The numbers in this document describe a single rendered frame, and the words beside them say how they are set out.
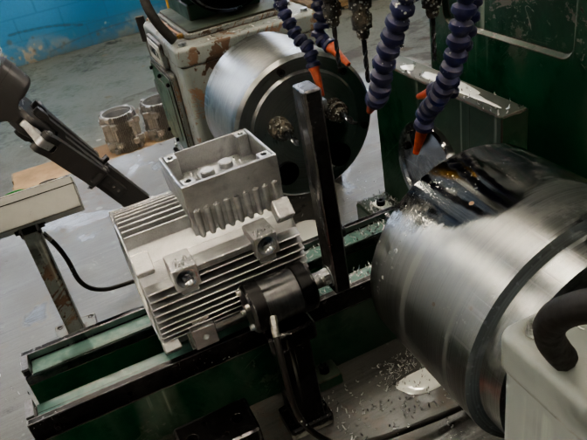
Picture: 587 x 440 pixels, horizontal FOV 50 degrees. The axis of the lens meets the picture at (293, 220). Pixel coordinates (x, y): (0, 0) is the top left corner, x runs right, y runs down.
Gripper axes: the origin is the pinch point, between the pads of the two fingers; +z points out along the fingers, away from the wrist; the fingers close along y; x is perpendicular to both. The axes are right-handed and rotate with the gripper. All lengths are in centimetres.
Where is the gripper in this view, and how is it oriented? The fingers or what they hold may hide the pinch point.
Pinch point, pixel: (120, 189)
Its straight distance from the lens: 83.4
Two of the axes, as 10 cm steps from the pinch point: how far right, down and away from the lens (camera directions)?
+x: -7.0, 7.2, 0.4
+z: 5.9, 5.4, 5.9
